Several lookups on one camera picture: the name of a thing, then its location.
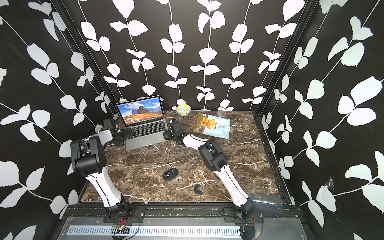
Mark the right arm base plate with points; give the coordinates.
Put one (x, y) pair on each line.
(234, 215)

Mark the yellow blue patterned bowl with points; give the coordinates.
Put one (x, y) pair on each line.
(184, 110)

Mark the black wireless mouse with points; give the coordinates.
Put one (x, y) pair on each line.
(170, 174)

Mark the light blue chips bag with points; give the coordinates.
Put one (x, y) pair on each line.
(210, 125)

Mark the perforated metal rail strip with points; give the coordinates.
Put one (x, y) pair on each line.
(159, 231)

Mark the black mouse battery cover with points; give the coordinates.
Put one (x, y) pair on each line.
(197, 190)

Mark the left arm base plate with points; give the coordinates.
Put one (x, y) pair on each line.
(134, 215)

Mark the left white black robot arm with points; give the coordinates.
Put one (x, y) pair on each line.
(89, 160)

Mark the small circuit board with wires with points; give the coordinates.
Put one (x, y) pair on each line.
(121, 231)

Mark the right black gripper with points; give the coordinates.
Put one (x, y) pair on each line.
(166, 135)

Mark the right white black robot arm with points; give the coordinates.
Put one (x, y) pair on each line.
(216, 161)

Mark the silver laptop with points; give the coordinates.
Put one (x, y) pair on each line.
(145, 118)

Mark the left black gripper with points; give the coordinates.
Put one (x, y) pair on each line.
(125, 135)

